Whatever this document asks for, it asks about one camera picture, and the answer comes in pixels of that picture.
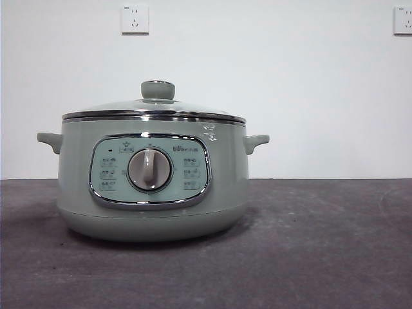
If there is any glass lid with green knob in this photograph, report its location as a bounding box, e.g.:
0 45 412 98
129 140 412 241
61 80 247 125

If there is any white wall socket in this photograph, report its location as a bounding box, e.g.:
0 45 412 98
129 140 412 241
120 5 151 35
393 5 412 36

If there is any green electric cooking pot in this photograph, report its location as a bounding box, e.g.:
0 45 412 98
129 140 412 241
36 118 270 243

